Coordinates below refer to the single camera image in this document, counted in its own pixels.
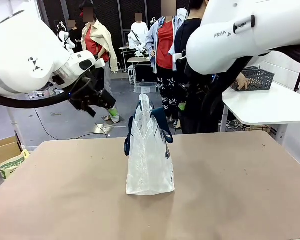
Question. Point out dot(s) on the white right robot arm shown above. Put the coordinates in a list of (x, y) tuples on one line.
[(240, 32)]

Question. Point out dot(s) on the white humanoid robot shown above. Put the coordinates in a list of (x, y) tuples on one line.
[(137, 45), (66, 40)]

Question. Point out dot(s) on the person in white shirt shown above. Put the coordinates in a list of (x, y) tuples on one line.
[(140, 28)]

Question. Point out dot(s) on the gray plastic mesh basket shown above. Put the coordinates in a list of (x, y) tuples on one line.
[(260, 80)]

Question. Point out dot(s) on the green and white carton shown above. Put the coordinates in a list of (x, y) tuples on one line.
[(13, 165)]

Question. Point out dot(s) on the person in dark shirt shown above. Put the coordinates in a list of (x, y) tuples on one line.
[(73, 32)]

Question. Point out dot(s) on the white side table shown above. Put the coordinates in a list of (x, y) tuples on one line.
[(265, 107)]

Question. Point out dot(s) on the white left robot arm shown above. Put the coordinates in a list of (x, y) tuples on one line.
[(20, 55)]

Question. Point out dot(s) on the gray metal desk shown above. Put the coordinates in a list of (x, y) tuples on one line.
[(126, 48)]

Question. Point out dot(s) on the person in black clothes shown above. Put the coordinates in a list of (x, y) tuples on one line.
[(190, 32)]

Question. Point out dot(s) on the clear plastic storage box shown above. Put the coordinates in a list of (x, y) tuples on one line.
[(145, 87)]

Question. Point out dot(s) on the black monitor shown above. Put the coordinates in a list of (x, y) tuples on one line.
[(146, 73)]

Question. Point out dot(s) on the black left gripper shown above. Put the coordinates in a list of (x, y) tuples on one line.
[(92, 96)]

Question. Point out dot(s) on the person's left hand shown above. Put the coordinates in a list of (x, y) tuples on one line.
[(242, 82)]

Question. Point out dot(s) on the white metal post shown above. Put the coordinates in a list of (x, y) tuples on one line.
[(15, 125)]

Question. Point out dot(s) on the metal mannequin base plate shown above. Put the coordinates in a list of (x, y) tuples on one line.
[(103, 129)]

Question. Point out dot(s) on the person's left forearm black sleeve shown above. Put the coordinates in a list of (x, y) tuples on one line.
[(236, 70)]

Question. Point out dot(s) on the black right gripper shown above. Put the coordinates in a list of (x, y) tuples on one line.
[(197, 87)]

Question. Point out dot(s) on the brown cardboard box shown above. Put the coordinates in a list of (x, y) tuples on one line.
[(3, 150)]

